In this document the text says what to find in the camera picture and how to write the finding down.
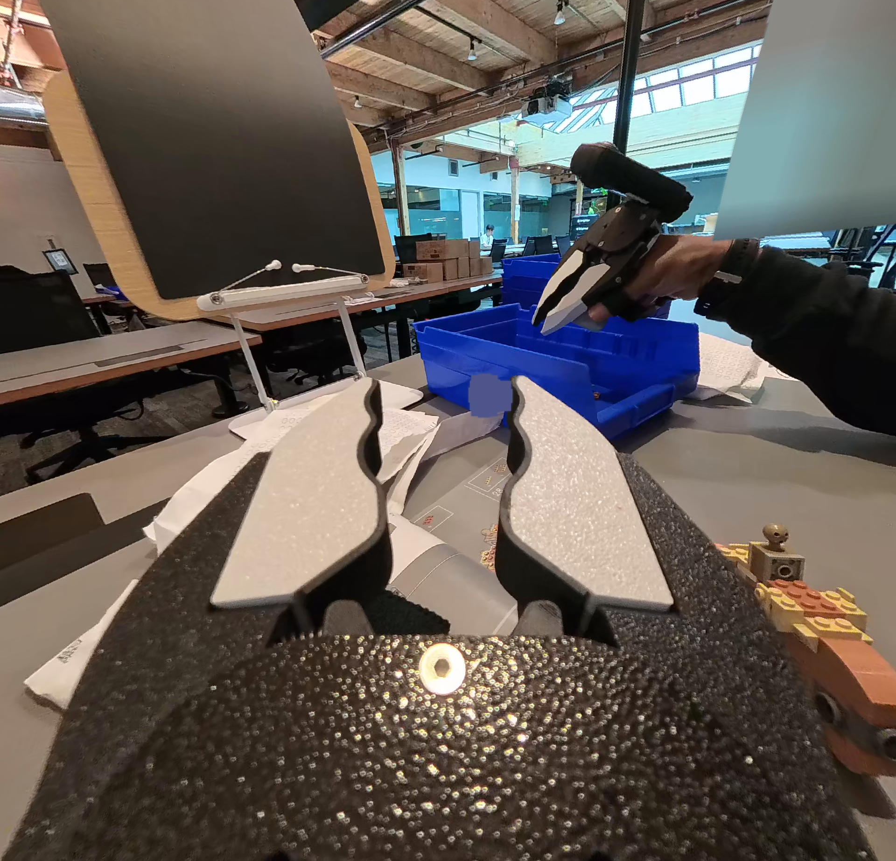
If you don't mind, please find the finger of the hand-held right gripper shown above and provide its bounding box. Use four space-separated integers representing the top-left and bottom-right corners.
538 262 613 337
531 248 596 328

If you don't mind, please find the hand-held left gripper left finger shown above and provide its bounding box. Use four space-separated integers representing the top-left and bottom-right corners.
209 376 393 610

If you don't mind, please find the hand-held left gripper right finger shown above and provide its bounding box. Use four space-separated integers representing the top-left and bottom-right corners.
496 376 676 613

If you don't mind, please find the blue plastic bin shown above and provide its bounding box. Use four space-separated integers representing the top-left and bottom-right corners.
413 304 701 444
500 252 673 319

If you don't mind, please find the small orange brick plate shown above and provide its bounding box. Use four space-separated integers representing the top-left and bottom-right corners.
766 577 851 613

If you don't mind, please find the orange and tan brick model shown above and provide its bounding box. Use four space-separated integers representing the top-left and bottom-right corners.
714 523 896 778

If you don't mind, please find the person's right forearm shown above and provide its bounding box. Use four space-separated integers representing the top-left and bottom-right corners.
714 245 896 435

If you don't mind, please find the background office desk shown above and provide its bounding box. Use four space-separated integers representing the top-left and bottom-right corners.
0 320 263 407
210 273 505 333

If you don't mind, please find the grey desk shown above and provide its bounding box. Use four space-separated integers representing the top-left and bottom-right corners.
0 353 896 861

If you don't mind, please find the person's right hand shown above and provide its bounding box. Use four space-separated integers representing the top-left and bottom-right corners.
588 234 736 323

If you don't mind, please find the crumpled white paper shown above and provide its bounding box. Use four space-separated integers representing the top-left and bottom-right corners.
24 392 442 711

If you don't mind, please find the black wristwatch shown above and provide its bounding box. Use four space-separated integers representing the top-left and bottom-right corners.
693 238 763 319

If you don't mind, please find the stack of cardboard boxes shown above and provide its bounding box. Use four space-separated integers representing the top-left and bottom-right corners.
402 238 494 284

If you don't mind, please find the grey instruction booklet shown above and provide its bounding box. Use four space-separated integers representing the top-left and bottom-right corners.
385 413 522 638

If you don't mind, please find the ceiling projector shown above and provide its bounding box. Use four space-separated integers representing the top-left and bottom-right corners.
520 80 574 128

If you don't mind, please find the black steel column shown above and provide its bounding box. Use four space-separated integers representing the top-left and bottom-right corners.
612 0 652 169

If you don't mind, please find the white paper towel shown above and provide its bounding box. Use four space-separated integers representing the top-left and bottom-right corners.
675 332 771 405

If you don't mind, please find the white board stand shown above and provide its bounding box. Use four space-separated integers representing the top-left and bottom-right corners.
195 259 424 442

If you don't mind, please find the black office chair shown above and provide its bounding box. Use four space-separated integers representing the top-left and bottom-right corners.
0 266 102 358

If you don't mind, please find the black board with wooden rim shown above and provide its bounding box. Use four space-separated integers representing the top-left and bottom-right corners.
21 0 399 324

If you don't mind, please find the black desk cable flap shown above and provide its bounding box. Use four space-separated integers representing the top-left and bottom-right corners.
0 493 106 571

